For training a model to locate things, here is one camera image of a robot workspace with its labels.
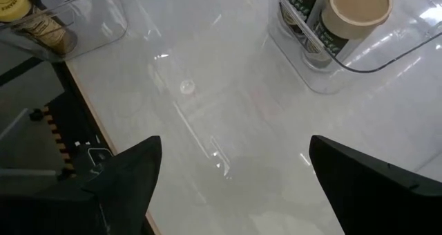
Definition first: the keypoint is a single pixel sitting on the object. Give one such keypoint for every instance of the clear plastic storage bin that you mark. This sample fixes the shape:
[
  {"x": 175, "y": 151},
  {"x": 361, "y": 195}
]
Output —
[
  {"x": 380, "y": 55},
  {"x": 103, "y": 20}
]

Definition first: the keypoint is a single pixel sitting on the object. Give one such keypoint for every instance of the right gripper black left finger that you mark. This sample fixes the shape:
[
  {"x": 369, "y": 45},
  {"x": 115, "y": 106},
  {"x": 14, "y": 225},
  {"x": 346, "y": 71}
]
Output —
[{"x": 114, "y": 200}]

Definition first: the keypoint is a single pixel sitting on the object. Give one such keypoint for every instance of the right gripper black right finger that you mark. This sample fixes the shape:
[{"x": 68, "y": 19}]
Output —
[{"x": 376, "y": 200}]

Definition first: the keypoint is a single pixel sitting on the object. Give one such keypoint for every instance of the furikake jar tan lid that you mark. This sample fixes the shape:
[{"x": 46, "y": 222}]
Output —
[
  {"x": 298, "y": 7},
  {"x": 357, "y": 10}
]

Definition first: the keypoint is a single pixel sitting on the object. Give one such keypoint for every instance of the orange black striped strip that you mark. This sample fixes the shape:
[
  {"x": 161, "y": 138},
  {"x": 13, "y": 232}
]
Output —
[{"x": 57, "y": 138}]

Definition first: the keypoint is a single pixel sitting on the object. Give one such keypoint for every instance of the chili onion jar yellow lid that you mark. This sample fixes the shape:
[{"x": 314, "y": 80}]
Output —
[{"x": 41, "y": 27}]

